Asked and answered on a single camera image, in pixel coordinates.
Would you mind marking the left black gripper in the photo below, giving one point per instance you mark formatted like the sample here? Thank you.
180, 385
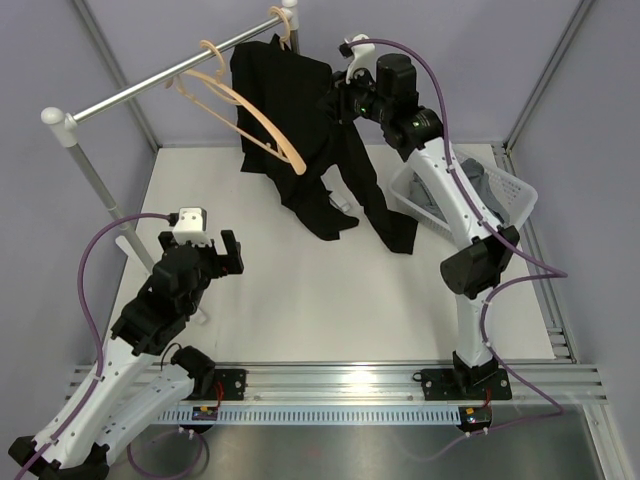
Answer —
230, 263

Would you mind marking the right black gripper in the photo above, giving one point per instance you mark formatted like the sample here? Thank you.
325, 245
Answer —
335, 101

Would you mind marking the black shirt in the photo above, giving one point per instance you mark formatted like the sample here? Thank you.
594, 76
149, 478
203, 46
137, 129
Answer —
288, 88

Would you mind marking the grey button shirt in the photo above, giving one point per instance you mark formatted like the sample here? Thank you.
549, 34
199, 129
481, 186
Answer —
478, 178

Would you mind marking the wooden hanger front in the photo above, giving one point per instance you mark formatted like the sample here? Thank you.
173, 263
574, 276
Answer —
279, 146

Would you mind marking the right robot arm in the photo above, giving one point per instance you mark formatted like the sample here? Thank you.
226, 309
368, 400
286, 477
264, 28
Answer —
484, 245

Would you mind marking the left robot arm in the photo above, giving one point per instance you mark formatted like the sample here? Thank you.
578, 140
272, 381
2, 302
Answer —
92, 430

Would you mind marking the white plastic basket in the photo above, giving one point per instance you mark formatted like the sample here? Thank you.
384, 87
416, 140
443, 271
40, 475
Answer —
516, 196

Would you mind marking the metal clothes rack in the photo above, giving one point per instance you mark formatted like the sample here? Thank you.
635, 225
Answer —
64, 125

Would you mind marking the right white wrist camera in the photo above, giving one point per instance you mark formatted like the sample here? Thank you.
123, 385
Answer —
360, 54

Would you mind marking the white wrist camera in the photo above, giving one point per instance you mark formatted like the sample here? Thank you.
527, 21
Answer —
360, 54
189, 227

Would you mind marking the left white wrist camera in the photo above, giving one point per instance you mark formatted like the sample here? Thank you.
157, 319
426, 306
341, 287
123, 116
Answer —
189, 227

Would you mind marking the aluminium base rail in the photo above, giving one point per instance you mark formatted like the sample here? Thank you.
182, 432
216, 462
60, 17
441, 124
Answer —
321, 384

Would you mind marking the white slotted cable duct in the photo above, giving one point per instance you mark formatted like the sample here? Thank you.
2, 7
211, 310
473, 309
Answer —
312, 415

